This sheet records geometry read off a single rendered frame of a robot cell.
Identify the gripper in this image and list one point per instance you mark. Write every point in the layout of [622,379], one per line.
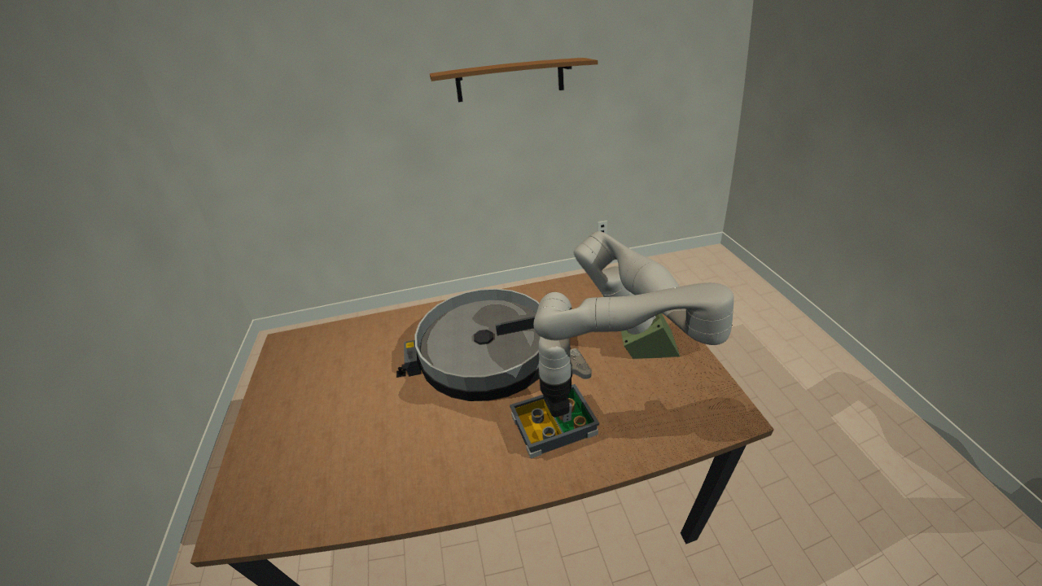
[555,383]

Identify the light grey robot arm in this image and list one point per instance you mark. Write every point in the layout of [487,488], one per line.
[633,295]

